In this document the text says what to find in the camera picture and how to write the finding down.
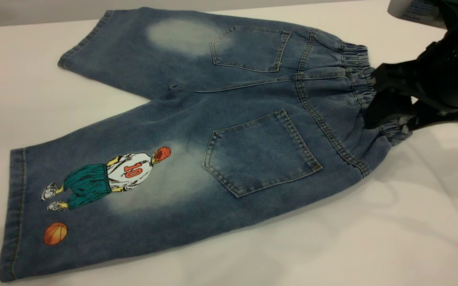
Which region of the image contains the blue denim shorts basketball print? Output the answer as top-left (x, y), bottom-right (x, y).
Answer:
top-left (0, 7), bottom-right (413, 283)

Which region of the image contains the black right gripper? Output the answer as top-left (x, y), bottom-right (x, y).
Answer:
top-left (363, 16), bottom-right (458, 129)

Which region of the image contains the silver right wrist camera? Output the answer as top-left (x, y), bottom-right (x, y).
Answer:
top-left (387, 0), bottom-right (449, 29)

